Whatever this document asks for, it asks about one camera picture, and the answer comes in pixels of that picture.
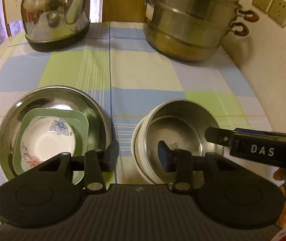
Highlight white ceramic bowl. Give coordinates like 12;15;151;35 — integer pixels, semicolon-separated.
131;118;155;184

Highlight red package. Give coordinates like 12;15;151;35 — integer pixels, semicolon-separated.
268;222;286;241

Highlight stacked steel steamer pot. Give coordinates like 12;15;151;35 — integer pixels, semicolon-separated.
143;0;259;62

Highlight stainless steel kettle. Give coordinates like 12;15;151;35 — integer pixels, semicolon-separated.
21;0;90;52

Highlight plaid tablecloth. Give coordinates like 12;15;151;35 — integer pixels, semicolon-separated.
0;22;271;185

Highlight large steel plate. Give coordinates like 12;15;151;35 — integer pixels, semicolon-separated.
0;85;111;180

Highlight green square plate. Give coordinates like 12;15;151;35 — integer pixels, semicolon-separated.
12;108;90;175

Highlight stainless steel bowl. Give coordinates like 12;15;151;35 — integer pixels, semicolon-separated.
140;99;224;185

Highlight double wall switch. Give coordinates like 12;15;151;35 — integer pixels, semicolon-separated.
252;0;286;28

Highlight cream plastic bowl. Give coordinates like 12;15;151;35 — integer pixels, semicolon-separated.
135;128;161;184

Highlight white wooden chair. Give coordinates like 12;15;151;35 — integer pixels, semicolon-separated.
0;0;22;58

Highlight small white floral dish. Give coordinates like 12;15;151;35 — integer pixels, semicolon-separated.
19;116;76;168

